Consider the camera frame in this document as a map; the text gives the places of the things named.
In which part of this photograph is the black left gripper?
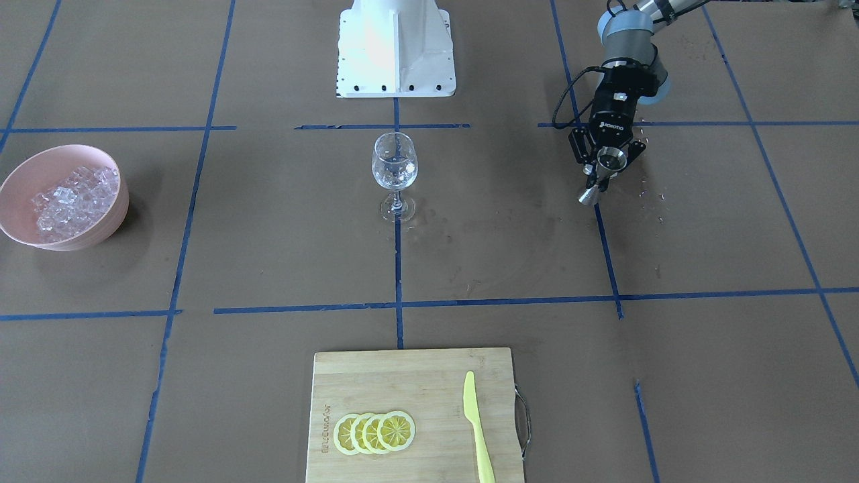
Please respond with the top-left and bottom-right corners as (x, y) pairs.
(568, 65), (658, 180)

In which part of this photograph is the steel cocktail jigger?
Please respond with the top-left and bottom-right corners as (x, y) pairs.
(578, 146), (628, 206)

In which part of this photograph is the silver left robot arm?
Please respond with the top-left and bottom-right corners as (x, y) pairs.
(552, 1), (706, 205)

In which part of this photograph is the clear wine glass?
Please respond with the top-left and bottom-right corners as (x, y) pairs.
(371, 131), (419, 223)

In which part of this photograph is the clear ice cubes pile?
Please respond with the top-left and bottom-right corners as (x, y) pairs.
(30, 167), (120, 244)

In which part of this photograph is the bamboo cutting board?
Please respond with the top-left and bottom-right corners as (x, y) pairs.
(305, 347), (525, 482)

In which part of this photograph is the yellow plastic knife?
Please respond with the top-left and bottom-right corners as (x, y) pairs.
(462, 371), (496, 482)

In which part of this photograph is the lemon slice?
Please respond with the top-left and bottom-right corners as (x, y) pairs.
(334, 413), (360, 455)
(350, 413), (375, 455)
(362, 415), (389, 455)
(376, 411), (416, 451)

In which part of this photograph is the pink bowl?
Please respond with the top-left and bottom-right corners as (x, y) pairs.
(1, 144), (129, 252)

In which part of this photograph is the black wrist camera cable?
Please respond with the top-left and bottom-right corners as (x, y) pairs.
(552, 66), (605, 129)

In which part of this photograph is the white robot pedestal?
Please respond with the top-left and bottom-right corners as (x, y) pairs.
(336, 1), (457, 99)

